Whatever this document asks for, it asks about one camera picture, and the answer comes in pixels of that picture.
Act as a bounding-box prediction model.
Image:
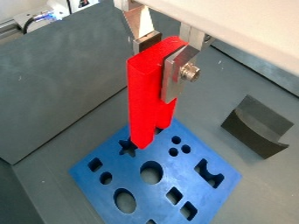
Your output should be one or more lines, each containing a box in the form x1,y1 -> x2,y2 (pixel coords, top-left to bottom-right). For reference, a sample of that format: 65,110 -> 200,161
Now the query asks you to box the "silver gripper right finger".
160,24 -> 215,103

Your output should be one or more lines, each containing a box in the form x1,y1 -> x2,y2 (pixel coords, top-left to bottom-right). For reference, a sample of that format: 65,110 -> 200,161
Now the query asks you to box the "grey foam wall panel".
0,0 -> 132,165

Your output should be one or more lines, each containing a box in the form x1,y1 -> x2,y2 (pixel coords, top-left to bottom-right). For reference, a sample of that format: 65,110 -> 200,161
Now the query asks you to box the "blue shape sorting board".
69,121 -> 240,224

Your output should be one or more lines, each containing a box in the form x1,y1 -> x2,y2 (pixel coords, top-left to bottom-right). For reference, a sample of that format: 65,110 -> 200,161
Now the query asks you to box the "dark grey curved block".
220,95 -> 295,159

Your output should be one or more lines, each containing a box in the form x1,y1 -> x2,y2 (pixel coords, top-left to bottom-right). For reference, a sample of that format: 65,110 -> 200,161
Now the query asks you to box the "red square-circle peg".
126,36 -> 187,149

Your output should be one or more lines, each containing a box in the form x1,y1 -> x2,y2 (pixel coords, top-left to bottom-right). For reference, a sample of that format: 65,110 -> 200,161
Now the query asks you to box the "silver device with cable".
0,0 -> 100,45

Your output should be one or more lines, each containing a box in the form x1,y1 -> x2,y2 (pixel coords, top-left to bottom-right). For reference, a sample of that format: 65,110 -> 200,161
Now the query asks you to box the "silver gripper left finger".
113,0 -> 163,54

